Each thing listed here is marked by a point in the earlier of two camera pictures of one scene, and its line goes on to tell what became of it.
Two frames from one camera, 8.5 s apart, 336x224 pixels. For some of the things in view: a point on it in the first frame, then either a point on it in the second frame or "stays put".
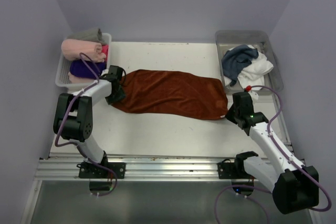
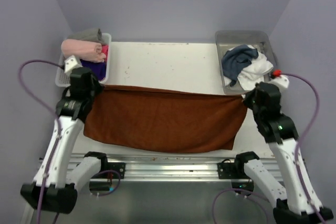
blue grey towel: (235, 59) stays put
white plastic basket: (62, 77) stays put
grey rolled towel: (93, 34) stays put
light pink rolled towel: (72, 48) stays put
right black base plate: (228, 170) stays put
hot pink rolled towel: (105, 50) stays put
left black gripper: (119, 96) to (98, 87)
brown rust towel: (174, 94) to (167, 120)
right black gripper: (229, 115) to (246, 100)
